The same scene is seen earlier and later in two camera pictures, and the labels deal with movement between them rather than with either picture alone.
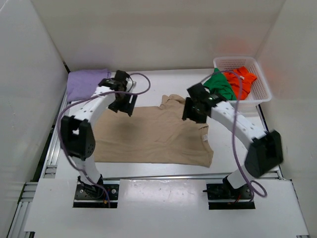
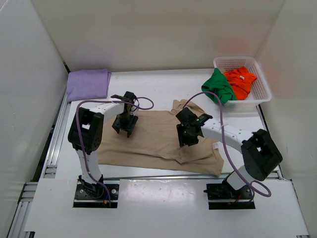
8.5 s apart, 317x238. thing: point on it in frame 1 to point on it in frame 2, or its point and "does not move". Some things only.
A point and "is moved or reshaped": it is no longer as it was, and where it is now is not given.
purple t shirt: [82, 84] does not move
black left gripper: [127, 108] to [117, 124]
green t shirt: [218, 84] does not move
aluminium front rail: [182, 179] does not move
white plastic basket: [259, 92] does not move
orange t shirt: [240, 80] does not move
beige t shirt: [157, 135] is moved or reshaped
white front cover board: [159, 208] does not move
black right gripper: [187, 113] to [183, 139]
